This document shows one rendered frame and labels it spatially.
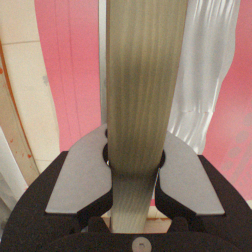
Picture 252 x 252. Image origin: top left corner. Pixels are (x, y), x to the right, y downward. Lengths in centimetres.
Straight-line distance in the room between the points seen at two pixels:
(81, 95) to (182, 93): 12
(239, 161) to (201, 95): 15
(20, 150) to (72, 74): 13
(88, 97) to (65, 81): 3
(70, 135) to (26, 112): 6
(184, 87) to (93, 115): 11
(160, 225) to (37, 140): 29
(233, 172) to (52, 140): 30
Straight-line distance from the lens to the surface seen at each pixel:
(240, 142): 26
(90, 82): 17
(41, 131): 22
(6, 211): 35
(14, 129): 22
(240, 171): 31
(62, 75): 18
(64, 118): 19
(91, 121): 19
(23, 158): 24
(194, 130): 20
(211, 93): 19
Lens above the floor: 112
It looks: 61 degrees down
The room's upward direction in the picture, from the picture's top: 180 degrees counter-clockwise
